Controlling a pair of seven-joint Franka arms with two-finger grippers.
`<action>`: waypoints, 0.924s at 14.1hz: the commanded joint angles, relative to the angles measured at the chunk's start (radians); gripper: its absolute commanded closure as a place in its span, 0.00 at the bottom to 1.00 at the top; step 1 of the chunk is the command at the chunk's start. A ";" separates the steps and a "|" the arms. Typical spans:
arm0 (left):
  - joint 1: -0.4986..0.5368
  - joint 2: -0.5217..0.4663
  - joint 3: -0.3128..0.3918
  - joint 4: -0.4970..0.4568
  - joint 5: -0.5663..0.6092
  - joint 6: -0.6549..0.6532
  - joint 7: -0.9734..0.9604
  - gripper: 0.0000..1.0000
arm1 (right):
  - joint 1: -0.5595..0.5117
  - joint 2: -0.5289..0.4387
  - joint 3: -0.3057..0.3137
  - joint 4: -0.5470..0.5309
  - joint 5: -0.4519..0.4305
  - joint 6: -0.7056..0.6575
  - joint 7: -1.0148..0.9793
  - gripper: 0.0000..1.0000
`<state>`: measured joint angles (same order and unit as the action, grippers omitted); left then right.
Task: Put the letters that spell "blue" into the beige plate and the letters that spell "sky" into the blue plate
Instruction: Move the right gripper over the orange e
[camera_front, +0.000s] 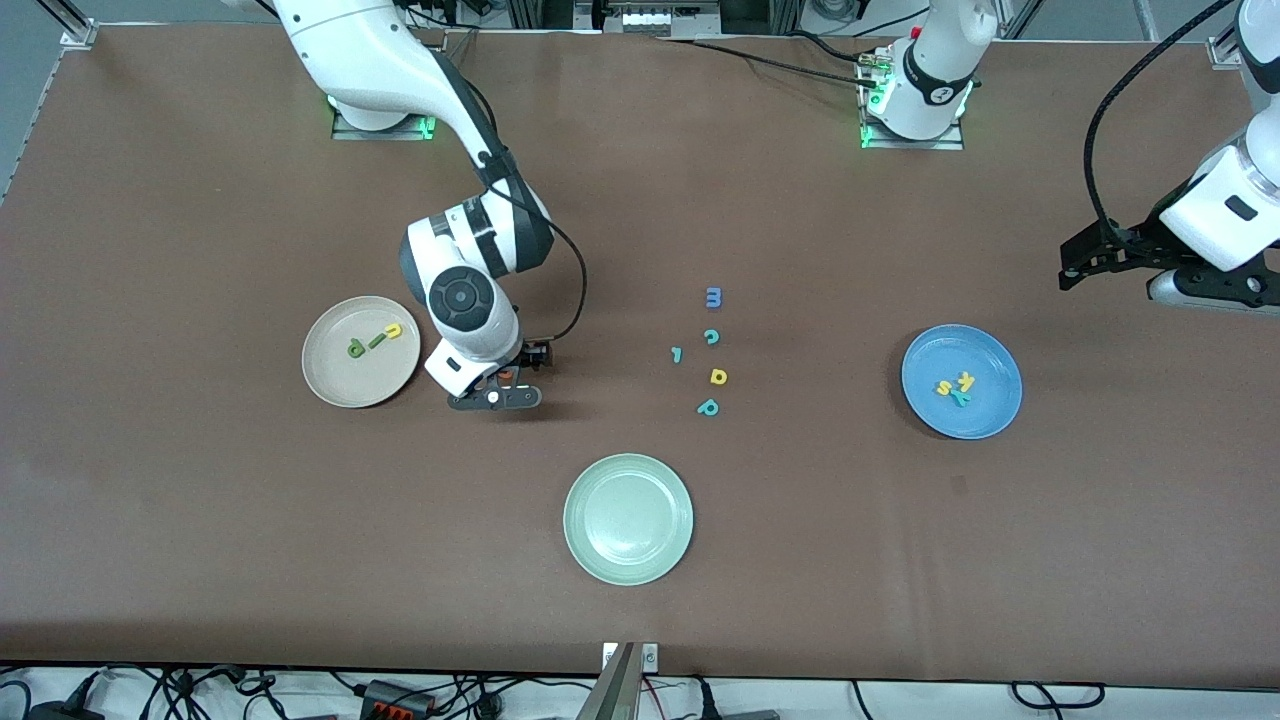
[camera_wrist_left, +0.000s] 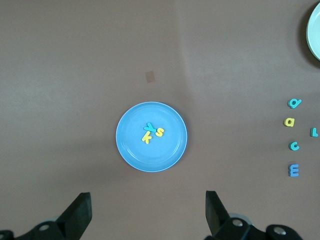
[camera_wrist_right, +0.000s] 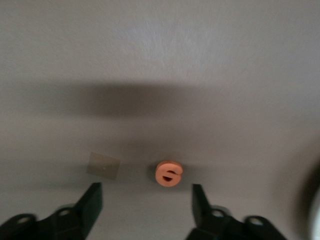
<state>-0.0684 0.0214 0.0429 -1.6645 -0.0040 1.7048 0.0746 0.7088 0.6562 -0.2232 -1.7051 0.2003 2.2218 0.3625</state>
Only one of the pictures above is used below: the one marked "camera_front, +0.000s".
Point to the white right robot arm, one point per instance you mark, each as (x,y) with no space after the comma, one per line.
(360,50)

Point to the aluminium camera post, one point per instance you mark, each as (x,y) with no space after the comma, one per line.
(615,690)

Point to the blue round plate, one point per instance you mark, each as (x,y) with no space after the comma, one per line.
(990,415)

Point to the black power adapter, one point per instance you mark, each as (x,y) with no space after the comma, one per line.
(60,712)

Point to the black power plug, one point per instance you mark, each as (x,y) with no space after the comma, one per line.
(705,700)

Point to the beige round plate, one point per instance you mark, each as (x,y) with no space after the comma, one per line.
(350,380)

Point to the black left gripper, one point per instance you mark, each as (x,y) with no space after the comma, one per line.
(1146,238)

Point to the pale green round plate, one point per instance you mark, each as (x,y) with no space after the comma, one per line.
(628,519)

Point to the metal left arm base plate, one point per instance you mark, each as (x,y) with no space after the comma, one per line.
(910,144)

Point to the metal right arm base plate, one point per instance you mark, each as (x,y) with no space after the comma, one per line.
(390,133)

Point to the white post bracket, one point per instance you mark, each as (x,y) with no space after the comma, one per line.
(650,657)

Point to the silver connector box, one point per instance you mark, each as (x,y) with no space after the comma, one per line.
(650,18)

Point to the black orange power strip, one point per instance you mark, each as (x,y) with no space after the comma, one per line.
(395,697)

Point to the teal letter p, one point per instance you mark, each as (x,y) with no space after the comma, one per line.
(702,410)

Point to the aluminium frame corner post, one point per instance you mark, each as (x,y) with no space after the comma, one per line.
(1218,52)
(75,30)

